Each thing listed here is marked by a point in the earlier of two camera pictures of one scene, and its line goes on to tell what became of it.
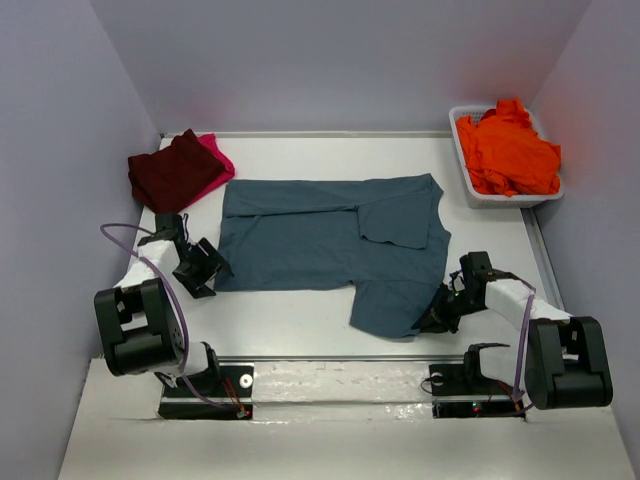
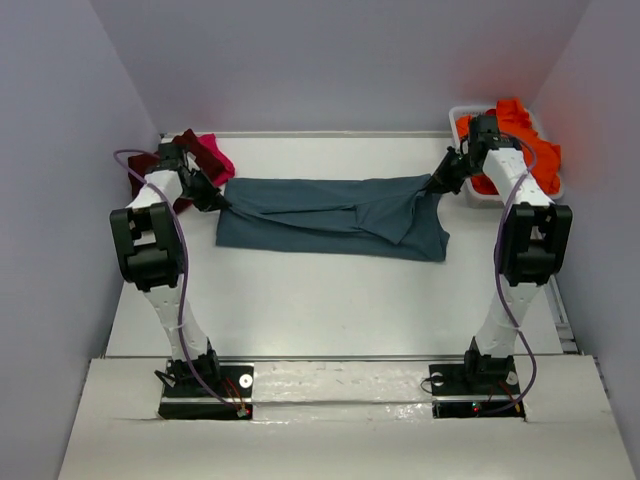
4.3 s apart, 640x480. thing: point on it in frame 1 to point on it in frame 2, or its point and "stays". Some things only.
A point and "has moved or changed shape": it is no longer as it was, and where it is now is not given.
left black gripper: x=212 y=263 to x=213 y=199
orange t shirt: x=506 y=156 stays
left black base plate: x=223 y=391 stays
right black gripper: x=436 y=320 to x=442 y=181
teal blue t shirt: x=383 y=235 has moved or changed shape
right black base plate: x=466 y=380 stays
